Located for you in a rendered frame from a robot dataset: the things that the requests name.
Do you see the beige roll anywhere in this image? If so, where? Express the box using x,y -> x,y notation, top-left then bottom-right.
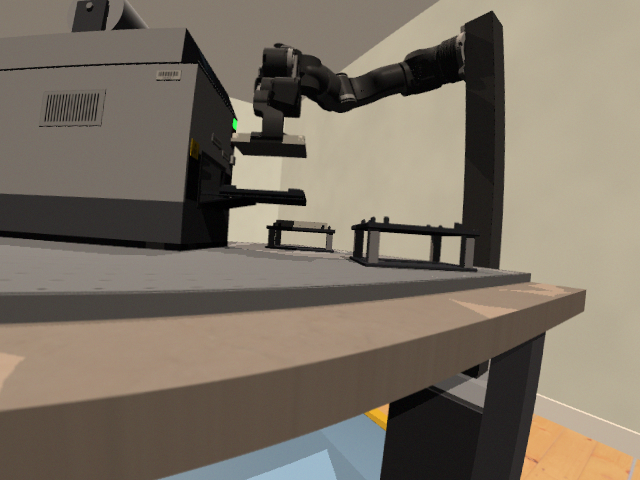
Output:
67,0 -> 149,32

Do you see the beige well plate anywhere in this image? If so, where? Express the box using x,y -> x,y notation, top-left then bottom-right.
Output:
231,133 -> 307,158

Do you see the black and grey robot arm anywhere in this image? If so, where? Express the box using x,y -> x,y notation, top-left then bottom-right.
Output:
258,24 -> 466,113

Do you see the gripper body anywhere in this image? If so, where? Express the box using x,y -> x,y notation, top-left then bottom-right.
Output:
254,55 -> 301,118

